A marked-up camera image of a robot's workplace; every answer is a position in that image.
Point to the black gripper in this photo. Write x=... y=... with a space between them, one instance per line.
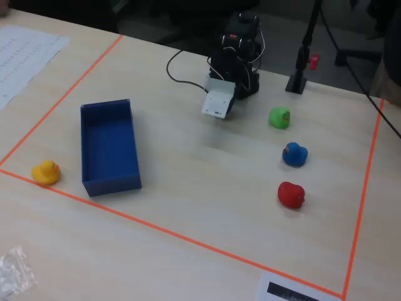
x=231 y=107

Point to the blue rubber duck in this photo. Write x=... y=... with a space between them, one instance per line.
x=294 y=155

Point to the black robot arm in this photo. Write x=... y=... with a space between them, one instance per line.
x=248 y=84

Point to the blue plastic box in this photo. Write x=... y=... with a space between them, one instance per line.
x=109 y=185

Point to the yellow rubber duck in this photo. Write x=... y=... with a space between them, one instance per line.
x=46 y=172

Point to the green toy fruit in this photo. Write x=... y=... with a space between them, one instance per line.
x=279 y=119

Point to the red clamp knob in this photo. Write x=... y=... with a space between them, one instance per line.
x=314 y=61

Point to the red toy fruit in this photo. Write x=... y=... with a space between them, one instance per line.
x=291 y=196

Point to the dark office chair base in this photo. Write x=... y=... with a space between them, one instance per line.
x=344 y=53

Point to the orange tape strip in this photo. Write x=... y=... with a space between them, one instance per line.
x=365 y=188
x=188 y=239
x=62 y=98

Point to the white paper with black bar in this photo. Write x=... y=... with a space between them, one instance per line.
x=275 y=288

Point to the white printed paper sheet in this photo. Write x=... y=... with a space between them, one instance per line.
x=22 y=56

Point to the clear plastic bag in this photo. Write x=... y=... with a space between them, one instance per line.
x=15 y=276

